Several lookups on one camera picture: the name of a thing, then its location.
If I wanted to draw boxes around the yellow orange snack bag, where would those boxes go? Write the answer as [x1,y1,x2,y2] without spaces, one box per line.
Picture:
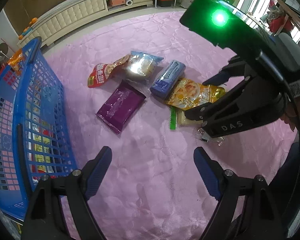
[165,77,226,111]

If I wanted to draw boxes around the green scallion cracker pack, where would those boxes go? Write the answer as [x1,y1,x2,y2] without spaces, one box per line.
[169,106,203,131]

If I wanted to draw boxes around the red yellow snack bag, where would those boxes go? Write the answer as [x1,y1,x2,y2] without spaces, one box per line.
[29,122,55,173]

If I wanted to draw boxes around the Doublemint gum pack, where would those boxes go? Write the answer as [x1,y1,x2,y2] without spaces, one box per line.
[150,60,186,99]

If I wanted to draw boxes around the purple snack packet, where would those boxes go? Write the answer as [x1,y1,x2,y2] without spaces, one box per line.
[96,81,146,134]

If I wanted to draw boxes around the red snack pouch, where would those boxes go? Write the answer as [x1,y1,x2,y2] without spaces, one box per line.
[87,54,130,88]

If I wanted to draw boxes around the orange snack packet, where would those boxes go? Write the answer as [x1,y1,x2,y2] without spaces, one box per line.
[7,49,24,76]

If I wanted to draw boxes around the blue bread packet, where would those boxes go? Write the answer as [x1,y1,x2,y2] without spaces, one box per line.
[123,50,164,82]

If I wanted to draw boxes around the pink quilted tablecloth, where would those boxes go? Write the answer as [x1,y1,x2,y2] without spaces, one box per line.
[44,8,295,239]

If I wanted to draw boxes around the blue plastic basket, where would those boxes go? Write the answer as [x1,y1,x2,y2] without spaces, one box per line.
[0,37,77,221]

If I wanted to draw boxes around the white TV cabinet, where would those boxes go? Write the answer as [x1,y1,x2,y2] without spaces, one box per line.
[17,0,153,48]

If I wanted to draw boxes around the oranges on plate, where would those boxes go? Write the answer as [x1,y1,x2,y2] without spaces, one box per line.
[18,17,38,40]

